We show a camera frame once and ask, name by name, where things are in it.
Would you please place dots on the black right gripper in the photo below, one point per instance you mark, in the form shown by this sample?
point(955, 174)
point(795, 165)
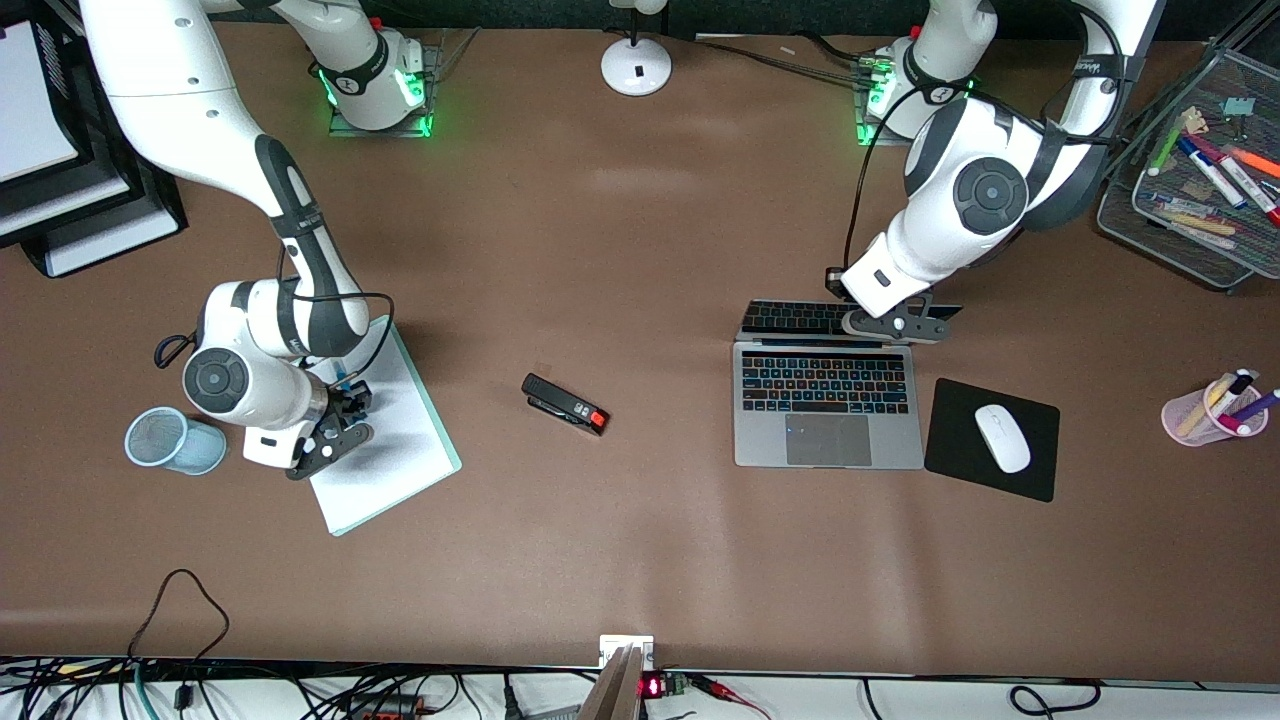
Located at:
point(347, 402)

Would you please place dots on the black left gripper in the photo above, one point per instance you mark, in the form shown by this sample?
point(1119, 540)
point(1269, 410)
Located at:
point(836, 287)

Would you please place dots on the silver laptop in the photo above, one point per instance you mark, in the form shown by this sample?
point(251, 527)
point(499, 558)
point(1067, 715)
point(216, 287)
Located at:
point(825, 420)

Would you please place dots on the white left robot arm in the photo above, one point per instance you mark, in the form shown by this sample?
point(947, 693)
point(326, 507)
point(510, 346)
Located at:
point(985, 185)

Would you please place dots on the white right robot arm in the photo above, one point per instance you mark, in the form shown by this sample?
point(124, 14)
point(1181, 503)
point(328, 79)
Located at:
point(180, 110)

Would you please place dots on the green marker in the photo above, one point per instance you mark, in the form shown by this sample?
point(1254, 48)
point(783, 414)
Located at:
point(1165, 147)

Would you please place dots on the dark blue capped marker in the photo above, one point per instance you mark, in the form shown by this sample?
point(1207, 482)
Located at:
point(1212, 172)

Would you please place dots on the white marker with black cap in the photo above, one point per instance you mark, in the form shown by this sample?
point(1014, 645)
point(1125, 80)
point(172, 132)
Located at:
point(1232, 388)

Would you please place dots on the red capped marker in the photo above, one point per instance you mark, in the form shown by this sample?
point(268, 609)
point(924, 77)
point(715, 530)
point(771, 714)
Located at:
point(1245, 185)

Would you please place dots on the orange marker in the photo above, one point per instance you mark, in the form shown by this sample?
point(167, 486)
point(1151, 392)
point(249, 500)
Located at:
point(1258, 162)

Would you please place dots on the white paper sheet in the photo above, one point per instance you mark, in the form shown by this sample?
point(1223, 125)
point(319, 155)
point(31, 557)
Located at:
point(400, 450)

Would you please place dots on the teal clipboard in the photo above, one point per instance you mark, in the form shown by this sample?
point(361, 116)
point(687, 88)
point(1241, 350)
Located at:
point(445, 440)

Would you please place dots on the black scissors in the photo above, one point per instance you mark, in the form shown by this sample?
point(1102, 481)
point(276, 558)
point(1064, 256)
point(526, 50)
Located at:
point(168, 350)

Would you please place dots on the black stapler with red tip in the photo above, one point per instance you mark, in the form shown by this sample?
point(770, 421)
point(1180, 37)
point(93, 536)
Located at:
point(560, 402)

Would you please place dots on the blue mesh pen cup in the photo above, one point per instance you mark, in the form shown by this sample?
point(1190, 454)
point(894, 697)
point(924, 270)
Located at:
point(165, 442)

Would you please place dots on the black mouse pad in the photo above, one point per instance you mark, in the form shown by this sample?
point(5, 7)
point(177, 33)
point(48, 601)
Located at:
point(960, 450)

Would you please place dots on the white computer mouse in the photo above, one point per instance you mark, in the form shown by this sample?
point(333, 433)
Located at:
point(1002, 438)

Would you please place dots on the white round stand base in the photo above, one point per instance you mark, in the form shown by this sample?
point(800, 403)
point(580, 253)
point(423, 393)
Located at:
point(636, 65)

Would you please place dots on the black stacked paper tray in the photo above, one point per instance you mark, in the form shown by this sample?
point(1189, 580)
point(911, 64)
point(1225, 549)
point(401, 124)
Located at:
point(100, 220)

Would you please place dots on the yellow highlighter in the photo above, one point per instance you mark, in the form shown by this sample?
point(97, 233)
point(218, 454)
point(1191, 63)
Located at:
point(1200, 222)

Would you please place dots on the pink mesh pen cup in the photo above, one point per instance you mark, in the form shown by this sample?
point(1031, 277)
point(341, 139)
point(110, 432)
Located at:
point(1185, 425)

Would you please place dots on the yellow pen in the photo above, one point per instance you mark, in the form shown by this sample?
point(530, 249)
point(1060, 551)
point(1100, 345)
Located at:
point(1203, 410)

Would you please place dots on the circuit board with red display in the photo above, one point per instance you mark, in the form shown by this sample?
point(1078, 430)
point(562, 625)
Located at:
point(662, 686)

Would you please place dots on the teal binder clip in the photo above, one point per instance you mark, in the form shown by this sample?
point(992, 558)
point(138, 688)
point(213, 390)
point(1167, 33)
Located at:
point(1238, 107)

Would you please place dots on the purple pen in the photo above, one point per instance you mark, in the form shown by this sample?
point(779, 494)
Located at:
point(1258, 406)

